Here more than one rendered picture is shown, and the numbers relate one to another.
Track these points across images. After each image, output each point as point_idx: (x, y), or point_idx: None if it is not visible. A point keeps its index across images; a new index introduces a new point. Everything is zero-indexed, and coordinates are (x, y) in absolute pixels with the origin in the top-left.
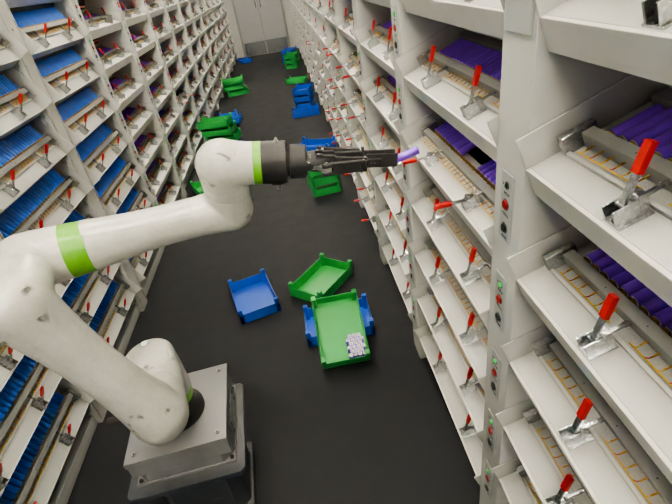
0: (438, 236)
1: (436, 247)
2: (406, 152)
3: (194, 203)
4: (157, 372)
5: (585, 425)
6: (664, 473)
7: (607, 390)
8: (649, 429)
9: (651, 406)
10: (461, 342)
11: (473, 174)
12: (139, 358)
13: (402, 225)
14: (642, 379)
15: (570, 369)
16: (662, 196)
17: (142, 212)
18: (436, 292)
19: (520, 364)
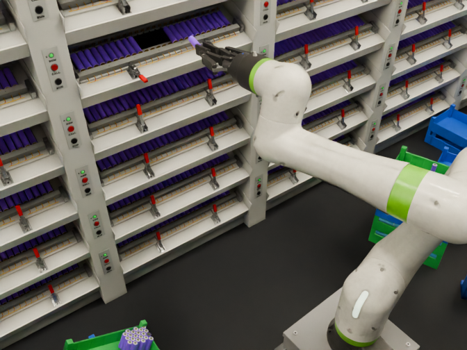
0: (157, 124)
1: (110, 172)
2: (197, 41)
3: (308, 132)
4: (379, 258)
5: (304, 57)
6: (340, 19)
7: (326, 17)
8: (337, 11)
9: (329, 9)
10: (215, 151)
11: (184, 41)
12: (379, 282)
13: (44, 223)
14: (321, 9)
15: (280, 58)
16: None
17: (349, 149)
18: (162, 173)
19: None
